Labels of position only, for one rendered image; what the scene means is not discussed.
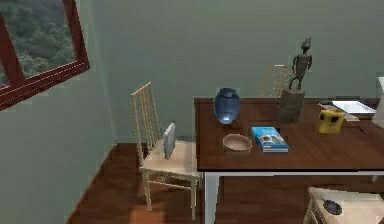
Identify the blue vase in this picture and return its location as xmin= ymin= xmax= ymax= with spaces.
xmin=213 ymin=87 xmax=241 ymax=125

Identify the tan wooden bowl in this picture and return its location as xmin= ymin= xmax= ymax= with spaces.
xmin=222 ymin=133 xmax=253 ymax=154

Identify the blue book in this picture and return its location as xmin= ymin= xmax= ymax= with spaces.
xmin=250 ymin=125 xmax=290 ymax=154

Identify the dark bronze figure statue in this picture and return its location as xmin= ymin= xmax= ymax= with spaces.
xmin=276 ymin=36 xmax=314 ymax=124

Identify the brown white-legged table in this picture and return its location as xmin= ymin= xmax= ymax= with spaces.
xmin=193 ymin=96 xmax=384 ymax=224

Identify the yellow box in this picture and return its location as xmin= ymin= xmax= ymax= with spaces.
xmin=315 ymin=108 xmax=345 ymax=135

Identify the white laptop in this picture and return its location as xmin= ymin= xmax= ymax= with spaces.
xmin=331 ymin=76 xmax=384 ymax=129

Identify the black pen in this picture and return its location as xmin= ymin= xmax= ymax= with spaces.
xmin=349 ymin=122 xmax=368 ymax=135

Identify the small black object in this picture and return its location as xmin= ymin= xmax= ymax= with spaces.
xmin=322 ymin=198 xmax=343 ymax=216

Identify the red framed window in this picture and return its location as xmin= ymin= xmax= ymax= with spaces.
xmin=0 ymin=0 xmax=91 ymax=111

